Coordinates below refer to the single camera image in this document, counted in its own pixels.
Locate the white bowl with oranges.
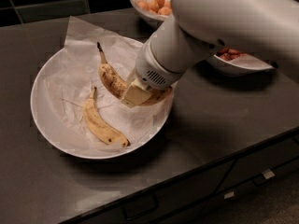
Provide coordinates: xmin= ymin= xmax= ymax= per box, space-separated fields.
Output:
xmin=125 ymin=0 xmax=174 ymax=30

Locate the pile of small oranges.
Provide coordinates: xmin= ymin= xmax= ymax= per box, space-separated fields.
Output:
xmin=136 ymin=0 xmax=172 ymax=16

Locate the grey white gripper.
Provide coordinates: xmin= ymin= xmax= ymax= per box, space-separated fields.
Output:
xmin=121 ymin=39 xmax=186 ymax=107

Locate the dark drawer front left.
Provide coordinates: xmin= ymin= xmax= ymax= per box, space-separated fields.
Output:
xmin=66 ymin=159 xmax=236 ymax=224

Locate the pile of red strawberries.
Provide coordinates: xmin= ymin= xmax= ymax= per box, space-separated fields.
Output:
xmin=216 ymin=48 xmax=245 ymax=62

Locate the white bowl with strawberries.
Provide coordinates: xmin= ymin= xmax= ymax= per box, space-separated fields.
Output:
xmin=207 ymin=54 xmax=262 ymax=77

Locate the yellow banana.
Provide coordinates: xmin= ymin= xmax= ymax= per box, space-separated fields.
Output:
xmin=82 ymin=87 xmax=130 ymax=147

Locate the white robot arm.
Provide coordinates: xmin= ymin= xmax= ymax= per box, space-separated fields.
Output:
xmin=121 ymin=0 xmax=299 ymax=107

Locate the dark drawer front right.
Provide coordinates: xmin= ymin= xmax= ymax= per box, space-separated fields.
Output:
xmin=218 ymin=138 xmax=299 ymax=200

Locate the large white bowl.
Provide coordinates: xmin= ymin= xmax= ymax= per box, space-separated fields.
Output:
xmin=30 ymin=35 xmax=175 ymax=161

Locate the spotted ripe banana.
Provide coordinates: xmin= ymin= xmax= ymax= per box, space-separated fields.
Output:
xmin=97 ymin=43 xmax=172 ymax=106

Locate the dark drawer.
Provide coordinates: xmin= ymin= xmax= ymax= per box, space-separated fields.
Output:
xmin=218 ymin=138 xmax=299 ymax=200
xmin=66 ymin=159 xmax=236 ymax=224

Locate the paper liner in strawberry bowl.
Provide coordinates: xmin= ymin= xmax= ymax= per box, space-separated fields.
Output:
xmin=231 ymin=54 xmax=272 ymax=71

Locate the white paper liner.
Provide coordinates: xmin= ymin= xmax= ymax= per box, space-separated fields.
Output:
xmin=43 ymin=15 xmax=176 ymax=151

